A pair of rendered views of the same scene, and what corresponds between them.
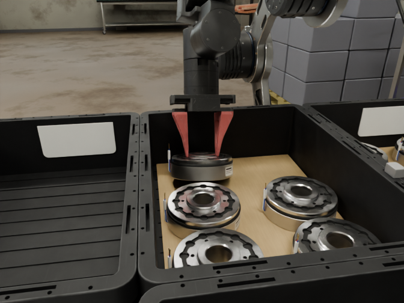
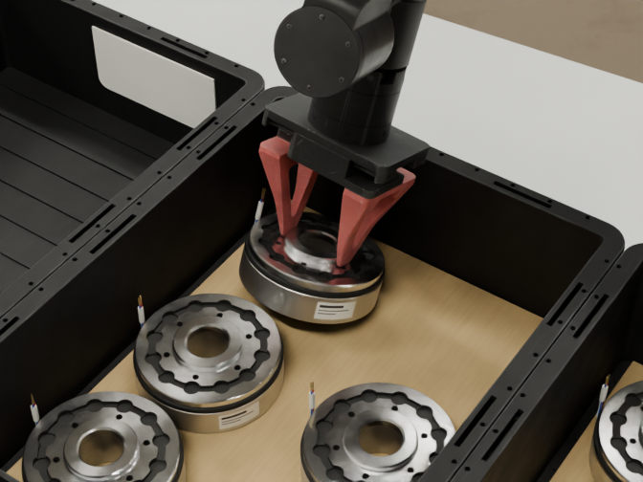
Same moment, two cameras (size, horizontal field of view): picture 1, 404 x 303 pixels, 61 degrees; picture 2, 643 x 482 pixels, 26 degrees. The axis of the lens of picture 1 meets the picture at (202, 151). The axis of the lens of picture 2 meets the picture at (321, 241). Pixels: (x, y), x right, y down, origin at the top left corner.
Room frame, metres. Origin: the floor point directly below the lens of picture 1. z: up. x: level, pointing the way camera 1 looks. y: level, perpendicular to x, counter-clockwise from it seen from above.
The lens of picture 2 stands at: (-0.01, -0.50, 1.59)
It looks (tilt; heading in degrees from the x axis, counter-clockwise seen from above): 44 degrees down; 43
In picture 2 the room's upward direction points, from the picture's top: straight up
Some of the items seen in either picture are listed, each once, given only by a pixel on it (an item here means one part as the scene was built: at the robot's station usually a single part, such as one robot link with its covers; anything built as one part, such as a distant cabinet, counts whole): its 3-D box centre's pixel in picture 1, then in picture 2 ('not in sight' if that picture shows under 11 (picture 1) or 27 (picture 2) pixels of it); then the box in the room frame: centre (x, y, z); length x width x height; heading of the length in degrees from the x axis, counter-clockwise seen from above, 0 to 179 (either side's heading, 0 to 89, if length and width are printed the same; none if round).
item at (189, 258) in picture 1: (218, 258); (101, 453); (0.29, -0.02, 0.86); 0.10 x 0.10 x 0.01
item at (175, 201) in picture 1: (203, 202); (208, 348); (0.40, 0.00, 0.86); 0.10 x 0.10 x 0.01
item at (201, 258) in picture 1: (218, 255); (101, 449); (0.29, -0.02, 0.86); 0.05 x 0.05 x 0.01
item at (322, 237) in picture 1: (339, 241); not in sight; (0.31, -0.16, 0.86); 0.05 x 0.05 x 0.01
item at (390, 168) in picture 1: (395, 169); not in sight; (0.35, -0.23, 0.94); 0.02 x 0.01 x 0.01; 9
